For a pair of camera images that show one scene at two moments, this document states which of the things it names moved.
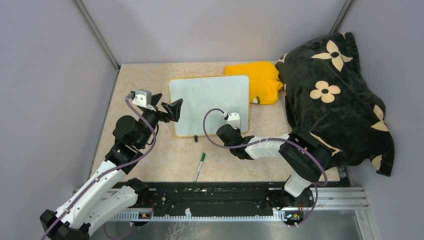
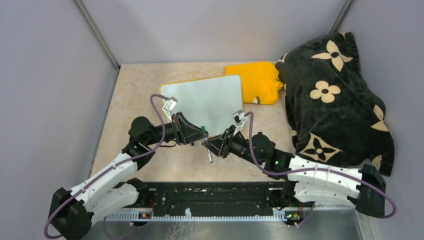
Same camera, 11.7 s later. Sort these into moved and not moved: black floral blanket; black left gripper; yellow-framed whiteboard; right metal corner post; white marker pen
Moved: black left gripper; yellow-framed whiteboard; white marker pen
Not moved: right metal corner post; black floral blanket
